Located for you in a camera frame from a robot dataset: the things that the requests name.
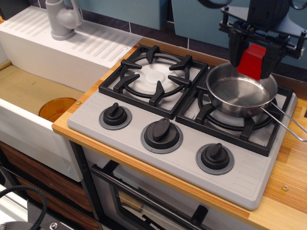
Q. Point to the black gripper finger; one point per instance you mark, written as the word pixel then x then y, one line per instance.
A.
pixel 274 53
pixel 238 42

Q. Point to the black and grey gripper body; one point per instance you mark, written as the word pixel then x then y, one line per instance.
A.
pixel 285 33

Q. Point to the red cube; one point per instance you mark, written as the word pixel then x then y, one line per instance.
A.
pixel 251 62

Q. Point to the small steel frying pan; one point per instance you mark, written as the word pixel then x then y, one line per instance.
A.
pixel 238 95

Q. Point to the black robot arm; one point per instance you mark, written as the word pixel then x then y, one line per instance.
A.
pixel 267 13

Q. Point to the black right stove knob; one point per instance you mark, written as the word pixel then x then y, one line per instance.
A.
pixel 215 159

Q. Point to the black stove knob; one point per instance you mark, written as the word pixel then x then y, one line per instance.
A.
pixel 115 117
pixel 162 137
pixel 215 159

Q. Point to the black middle stove knob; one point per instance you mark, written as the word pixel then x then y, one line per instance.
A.
pixel 162 137

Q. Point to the grey toy stove top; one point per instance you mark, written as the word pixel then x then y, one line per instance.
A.
pixel 243 185

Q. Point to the black left stove knob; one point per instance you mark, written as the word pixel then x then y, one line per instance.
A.
pixel 115 117

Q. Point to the black right burner grate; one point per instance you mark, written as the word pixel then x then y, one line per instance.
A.
pixel 258 134

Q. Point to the black burner grate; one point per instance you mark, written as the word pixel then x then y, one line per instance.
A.
pixel 154 80
pixel 258 134

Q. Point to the black left burner grate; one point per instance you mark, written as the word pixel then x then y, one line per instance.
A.
pixel 154 80

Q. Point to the grey toy faucet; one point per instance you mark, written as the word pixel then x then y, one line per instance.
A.
pixel 63 22

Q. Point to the toy oven door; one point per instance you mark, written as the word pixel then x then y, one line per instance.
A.
pixel 138 202

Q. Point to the orange translucent plate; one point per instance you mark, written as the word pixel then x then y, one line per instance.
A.
pixel 54 109

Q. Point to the white toy sink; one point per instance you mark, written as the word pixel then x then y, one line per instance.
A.
pixel 36 69

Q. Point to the wooden drawer cabinet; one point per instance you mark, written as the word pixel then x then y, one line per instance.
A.
pixel 66 198

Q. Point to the black oven door handle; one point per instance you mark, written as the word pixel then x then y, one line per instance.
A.
pixel 106 174

